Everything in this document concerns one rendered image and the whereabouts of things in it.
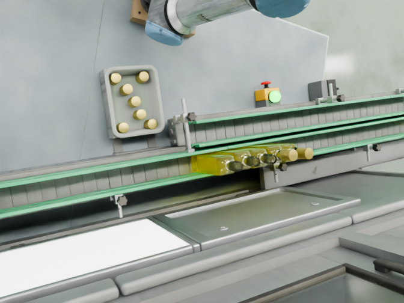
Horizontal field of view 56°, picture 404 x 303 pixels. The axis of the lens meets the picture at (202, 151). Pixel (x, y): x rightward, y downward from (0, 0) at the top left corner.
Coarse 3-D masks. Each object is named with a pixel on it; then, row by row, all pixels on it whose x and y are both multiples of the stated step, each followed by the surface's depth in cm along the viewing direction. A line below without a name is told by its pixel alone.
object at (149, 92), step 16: (128, 80) 129; (112, 96) 127; (128, 96) 129; (144, 96) 132; (160, 96) 127; (112, 112) 120; (128, 112) 129; (160, 112) 127; (112, 128) 120; (144, 128) 132; (160, 128) 127
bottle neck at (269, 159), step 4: (260, 156) 113; (264, 156) 112; (268, 156) 110; (272, 156) 111; (276, 156) 110; (260, 160) 113; (264, 160) 111; (268, 160) 109; (272, 160) 112; (276, 160) 110
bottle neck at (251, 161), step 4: (248, 156) 110; (252, 156) 108; (256, 156) 108; (244, 160) 110; (248, 160) 108; (252, 160) 107; (256, 160) 109; (244, 164) 111; (248, 164) 109; (252, 164) 107; (256, 164) 108
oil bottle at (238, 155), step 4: (212, 152) 125; (216, 152) 123; (220, 152) 121; (224, 152) 118; (228, 152) 116; (232, 152) 114; (236, 152) 113; (240, 152) 113; (244, 152) 113; (248, 152) 113; (236, 156) 112; (240, 156) 111; (244, 156) 111; (236, 160) 112; (240, 160) 111; (244, 168) 112; (248, 168) 113
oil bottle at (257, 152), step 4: (232, 148) 129; (236, 148) 127; (240, 148) 125; (244, 148) 123; (248, 148) 121; (252, 148) 119; (256, 148) 118; (260, 148) 116; (264, 148) 116; (252, 152) 114; (256, 152) 114; (260, 152) 114; (264, 152) 115; (260, 164) 114; (264, 164) 115
